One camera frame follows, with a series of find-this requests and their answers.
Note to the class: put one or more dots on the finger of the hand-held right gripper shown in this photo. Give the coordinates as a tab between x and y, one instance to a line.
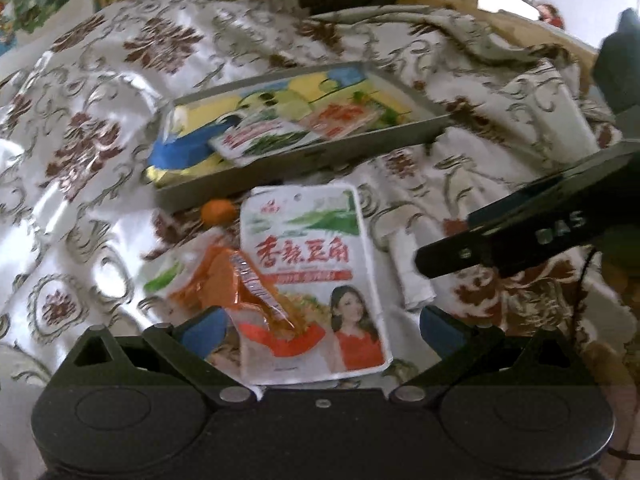
465	252

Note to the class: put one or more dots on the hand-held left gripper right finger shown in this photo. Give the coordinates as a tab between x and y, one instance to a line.
442	332

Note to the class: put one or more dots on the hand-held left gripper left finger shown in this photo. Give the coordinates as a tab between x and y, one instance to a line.
202	332

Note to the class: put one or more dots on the orange translucent snack packet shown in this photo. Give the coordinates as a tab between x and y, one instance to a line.
215	280

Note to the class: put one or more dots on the small orange tangerine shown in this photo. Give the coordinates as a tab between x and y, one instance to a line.
218	211

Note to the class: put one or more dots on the large white snack packet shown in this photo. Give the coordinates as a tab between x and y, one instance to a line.
325	260

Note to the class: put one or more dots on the pink square snack packet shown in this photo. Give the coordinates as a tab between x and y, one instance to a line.
337	120

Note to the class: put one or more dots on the white and green snack packet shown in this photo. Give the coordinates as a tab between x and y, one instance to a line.
260	141

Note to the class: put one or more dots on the grey tray with cartoon picture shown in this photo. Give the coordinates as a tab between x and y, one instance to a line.
280	105

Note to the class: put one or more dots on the white small packet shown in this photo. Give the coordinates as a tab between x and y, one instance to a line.
412	270

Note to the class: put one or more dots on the dark teal object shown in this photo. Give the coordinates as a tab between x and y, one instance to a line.
620	65

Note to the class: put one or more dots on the floral satin blanket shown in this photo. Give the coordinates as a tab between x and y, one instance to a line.
90	185

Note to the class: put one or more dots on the wooden bed rail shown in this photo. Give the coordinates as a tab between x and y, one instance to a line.
500	25

